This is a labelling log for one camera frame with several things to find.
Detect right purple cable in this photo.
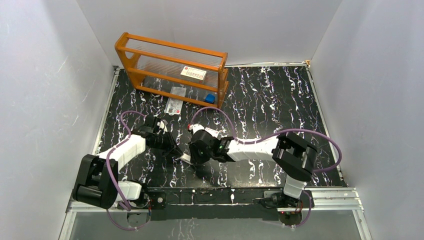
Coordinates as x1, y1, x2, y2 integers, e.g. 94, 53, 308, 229
189, 106, 343, 229

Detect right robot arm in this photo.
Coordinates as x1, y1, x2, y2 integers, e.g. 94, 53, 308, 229
188, 124, 318, 208

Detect small blue cube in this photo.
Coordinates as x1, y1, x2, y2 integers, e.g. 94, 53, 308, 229
204, 93, 216, 104

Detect red white staple box sleeve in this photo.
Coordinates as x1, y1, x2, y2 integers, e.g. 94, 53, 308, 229
205, 127, 220, 138

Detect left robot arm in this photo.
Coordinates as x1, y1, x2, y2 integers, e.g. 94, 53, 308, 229
72, 116, 184, 210

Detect clear plastic label packet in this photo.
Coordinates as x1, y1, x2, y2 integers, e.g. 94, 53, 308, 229
165, 86, 187, 116

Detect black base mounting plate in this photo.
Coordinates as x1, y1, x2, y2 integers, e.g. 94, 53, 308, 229
129, 187, 315, 225

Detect aluminium frame rail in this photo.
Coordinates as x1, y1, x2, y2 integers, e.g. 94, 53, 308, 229
66, 188, 365, 213

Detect orange wooden shelf rack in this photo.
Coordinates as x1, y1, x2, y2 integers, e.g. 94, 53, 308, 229
114, 32, 229, 108

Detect white staple box on shelf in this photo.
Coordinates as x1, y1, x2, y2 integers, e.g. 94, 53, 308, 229
180, 66, 207, 84

